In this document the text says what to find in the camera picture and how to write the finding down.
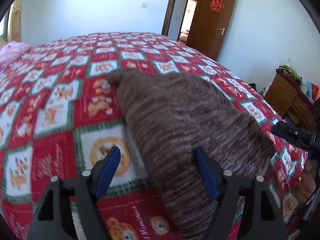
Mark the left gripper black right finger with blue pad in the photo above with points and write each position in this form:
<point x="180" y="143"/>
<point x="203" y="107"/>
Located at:
<point x="261" y="218"/>

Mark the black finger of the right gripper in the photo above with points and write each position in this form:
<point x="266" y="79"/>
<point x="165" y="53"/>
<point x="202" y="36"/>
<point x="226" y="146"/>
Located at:
<point x="292" y="134"/>

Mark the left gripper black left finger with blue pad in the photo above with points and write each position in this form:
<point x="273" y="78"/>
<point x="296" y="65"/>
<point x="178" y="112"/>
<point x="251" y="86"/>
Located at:
<point x="53" y="216"/>

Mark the brown striped knit sweater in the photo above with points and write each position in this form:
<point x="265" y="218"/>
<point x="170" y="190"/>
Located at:
<point x="170" y="115"/>

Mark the clothes pile on cabinet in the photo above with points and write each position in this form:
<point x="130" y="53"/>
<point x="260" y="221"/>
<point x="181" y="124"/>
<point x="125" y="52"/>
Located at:
<point x="290" y="72"/>

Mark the person's right hand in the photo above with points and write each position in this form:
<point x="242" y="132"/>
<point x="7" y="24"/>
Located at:
<point x="306" y="186"/>

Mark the brown wooden cabinet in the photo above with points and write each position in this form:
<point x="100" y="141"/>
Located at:
<point x="287" y="99"/>

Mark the red gift bag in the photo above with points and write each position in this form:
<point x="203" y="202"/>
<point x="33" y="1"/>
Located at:
<point x="313" y="92"/>

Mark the red white patterned bedspread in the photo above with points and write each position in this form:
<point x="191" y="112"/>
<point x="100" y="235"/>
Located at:
<point x="59" y="116"/>

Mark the red double happiness decoration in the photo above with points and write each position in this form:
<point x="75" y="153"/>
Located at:
<point x="216" y="5"/>

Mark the brown wooden door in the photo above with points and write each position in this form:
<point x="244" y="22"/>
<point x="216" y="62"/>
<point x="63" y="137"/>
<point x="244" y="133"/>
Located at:
<point x="204" y="35"/>

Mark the pink pillow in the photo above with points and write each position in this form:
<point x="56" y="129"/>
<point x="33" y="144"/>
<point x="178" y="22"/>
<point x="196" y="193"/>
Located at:
<point x="11" y="52"/>

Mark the silver door handle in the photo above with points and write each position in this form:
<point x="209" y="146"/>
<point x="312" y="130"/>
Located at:
<point x="222" y="31"/>

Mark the window with frame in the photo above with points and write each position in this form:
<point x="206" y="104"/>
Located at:
<point x="4" y="26"/>

